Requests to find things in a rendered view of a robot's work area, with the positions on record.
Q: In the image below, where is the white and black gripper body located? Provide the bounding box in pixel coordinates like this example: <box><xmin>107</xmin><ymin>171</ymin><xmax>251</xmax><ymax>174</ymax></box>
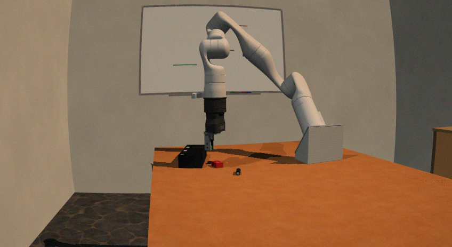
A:
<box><xmin>191</xmin><ymin>83</ymin><xmax>226</xmax><ymax>133</ymax></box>

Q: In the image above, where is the black rack of bins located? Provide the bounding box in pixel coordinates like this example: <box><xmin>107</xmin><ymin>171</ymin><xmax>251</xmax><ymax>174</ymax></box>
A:
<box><xmin>178</xmin><ymin>145</ymin><xmax>207</xmax><ymax>169</ymax></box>

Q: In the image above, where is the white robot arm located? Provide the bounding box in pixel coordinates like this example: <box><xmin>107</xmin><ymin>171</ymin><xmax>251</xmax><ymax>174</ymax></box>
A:
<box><xmin>199</xmin><ymin>11</ymin><xmax>325</xmax><ymax>135</ymax></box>

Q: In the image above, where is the red 9v battery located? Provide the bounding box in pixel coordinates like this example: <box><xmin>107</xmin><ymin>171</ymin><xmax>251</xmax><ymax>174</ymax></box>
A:
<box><xmin>211</xmin><ymin>161</ymin><xmax>223</xmax><ymax>168</ymax></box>

